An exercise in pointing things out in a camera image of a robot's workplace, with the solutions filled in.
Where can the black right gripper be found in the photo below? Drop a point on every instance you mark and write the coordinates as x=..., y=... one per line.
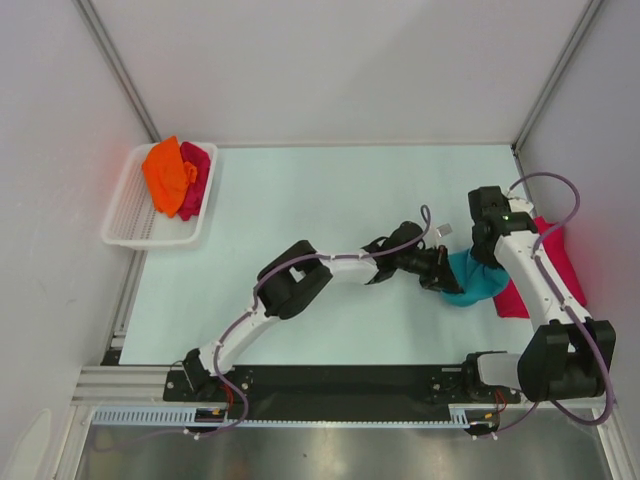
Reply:
x=482, y=256

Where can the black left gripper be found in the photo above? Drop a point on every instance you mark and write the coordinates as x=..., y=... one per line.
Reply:
x=439, y=276

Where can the teal t shirt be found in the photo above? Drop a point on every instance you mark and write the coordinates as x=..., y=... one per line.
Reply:
x=478, y=281

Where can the white perforated plastic basket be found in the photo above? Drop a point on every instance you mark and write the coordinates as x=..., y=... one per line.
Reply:
x=132, y=220

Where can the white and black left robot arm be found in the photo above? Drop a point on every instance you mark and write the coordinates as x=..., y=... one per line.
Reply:
x=288, y=285

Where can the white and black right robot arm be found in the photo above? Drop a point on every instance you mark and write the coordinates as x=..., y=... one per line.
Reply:
x=570, y=353

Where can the folded crimson t shirt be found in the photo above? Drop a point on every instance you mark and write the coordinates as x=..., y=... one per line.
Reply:
x=509, y=304

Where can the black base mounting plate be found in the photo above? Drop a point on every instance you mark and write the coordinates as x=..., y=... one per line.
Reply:
x=391, y=393

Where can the crimson t shirt in basket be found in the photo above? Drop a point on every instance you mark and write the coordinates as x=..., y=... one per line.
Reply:
x=198, y=164

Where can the orange t shirt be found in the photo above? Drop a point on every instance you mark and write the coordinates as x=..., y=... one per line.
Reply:
x=168, y=177

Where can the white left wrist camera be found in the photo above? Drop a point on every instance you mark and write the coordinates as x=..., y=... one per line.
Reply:
x=444, y=230

